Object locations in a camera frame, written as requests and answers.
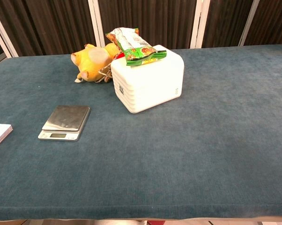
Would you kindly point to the yellow plush toy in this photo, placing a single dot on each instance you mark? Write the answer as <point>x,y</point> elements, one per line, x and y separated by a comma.
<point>89,63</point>

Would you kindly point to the dark slatted screen panel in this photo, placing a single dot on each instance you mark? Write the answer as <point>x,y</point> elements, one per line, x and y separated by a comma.
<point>272,21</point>
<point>225,21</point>
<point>49,25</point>
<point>150,18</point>

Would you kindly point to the small digital scale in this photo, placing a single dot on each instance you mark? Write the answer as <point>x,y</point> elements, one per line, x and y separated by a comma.
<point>66,117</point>

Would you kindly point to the white ribbed plastic box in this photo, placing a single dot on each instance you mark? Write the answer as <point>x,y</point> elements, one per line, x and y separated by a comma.
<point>150,86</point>

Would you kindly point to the green snack bag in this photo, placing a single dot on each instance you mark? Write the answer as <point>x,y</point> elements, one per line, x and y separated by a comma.
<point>131,44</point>

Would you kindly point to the white card stack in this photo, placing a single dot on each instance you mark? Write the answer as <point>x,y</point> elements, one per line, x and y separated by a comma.
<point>0,133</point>

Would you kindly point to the blue felt table cloth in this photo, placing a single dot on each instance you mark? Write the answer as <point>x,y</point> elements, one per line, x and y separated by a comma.
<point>155,152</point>

